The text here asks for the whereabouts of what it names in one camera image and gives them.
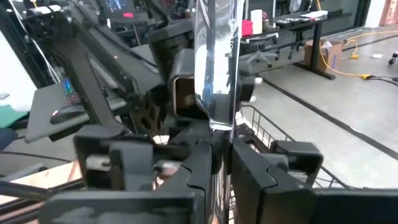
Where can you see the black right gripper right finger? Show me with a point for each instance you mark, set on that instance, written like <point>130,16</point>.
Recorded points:
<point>248,174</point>

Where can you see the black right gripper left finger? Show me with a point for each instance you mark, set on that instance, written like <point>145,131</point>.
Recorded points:
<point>202,174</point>

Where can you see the red container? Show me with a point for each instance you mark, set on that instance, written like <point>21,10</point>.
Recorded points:
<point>247,28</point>

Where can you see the yellow power plug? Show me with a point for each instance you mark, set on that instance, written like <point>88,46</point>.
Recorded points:
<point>366,76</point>

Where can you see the black caster wheel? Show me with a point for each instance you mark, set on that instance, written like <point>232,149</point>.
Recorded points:
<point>394,58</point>

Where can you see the black office desk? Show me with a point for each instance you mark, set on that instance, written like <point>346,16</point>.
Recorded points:
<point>315,46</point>

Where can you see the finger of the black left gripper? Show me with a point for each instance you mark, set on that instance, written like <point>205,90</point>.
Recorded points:
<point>124,161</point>
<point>298,158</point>

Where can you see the lit computer monitor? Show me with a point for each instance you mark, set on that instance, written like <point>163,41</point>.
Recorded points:
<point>118,7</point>

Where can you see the black metal table frame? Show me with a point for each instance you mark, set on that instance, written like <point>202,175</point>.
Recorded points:
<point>21,189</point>

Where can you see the grey office chair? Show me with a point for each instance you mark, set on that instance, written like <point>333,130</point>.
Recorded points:
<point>261,42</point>

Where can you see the black computer mouse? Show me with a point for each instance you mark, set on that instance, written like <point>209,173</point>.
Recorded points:
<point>66,115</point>

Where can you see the silver table knife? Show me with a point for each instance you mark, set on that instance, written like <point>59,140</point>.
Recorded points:
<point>217,62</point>

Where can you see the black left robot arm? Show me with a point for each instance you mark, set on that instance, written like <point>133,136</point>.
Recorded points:
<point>93,71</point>

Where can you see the cardboard box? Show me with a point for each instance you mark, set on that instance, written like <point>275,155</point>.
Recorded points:
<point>323,56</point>

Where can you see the backlit keyboard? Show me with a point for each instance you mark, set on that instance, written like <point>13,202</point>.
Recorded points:
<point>67,87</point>

